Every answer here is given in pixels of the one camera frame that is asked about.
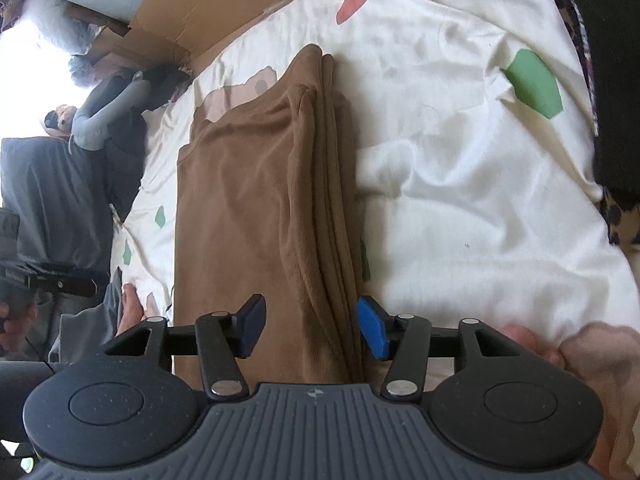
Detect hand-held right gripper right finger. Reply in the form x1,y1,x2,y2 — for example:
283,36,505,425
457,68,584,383
356,296,538,401

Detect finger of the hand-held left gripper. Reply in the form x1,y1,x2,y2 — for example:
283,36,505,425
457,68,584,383
27,274,100,297

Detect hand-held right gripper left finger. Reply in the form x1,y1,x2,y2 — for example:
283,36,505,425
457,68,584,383
102,294,266,401

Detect brown printed t-shirt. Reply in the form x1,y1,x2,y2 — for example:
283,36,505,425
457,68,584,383
172,44,372,386

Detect pile of black clothes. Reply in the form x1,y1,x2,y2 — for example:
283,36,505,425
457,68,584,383
104,64,195,217

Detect person's left hand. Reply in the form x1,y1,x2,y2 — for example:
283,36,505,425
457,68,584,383
0,306,40,353

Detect person's grey trouser leg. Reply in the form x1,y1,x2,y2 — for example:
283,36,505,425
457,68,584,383
49,267,124,362

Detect person's bare foot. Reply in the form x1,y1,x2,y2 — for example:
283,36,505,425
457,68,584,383
500,324,640,480
116,284,152,337

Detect brown teddy bear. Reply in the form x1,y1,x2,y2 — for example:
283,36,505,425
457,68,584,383
44,105,79,137

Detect white printed blanket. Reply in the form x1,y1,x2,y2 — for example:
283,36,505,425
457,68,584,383
110,0,640,386

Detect clear plastic wrap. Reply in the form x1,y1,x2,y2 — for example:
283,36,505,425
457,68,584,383
10,0,103,87

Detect brown cardboard sheet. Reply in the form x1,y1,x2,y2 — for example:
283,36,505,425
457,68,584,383
75,0,353,77

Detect black folded cloth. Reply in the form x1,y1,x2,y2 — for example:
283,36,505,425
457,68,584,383
570,0,640,201

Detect leopard print cloth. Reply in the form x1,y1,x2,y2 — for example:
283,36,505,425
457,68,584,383
542,0,640,247

